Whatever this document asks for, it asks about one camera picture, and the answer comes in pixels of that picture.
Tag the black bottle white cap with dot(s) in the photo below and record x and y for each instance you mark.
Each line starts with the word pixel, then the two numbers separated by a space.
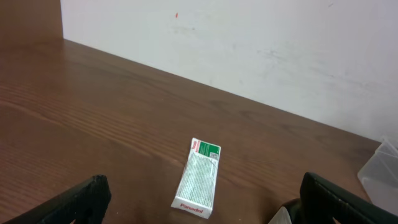
pixel 289 213

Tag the clear plastic container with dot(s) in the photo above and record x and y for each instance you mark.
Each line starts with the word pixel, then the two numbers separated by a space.
pixel 379 176

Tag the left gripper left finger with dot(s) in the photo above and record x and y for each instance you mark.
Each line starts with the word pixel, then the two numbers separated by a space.
pixel 86 202

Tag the white green Panadol box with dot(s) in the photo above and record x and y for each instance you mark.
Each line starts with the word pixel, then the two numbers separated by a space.
pixel 196 191

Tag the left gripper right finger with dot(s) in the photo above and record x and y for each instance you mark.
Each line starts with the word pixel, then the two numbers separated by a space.
pixel 325 202

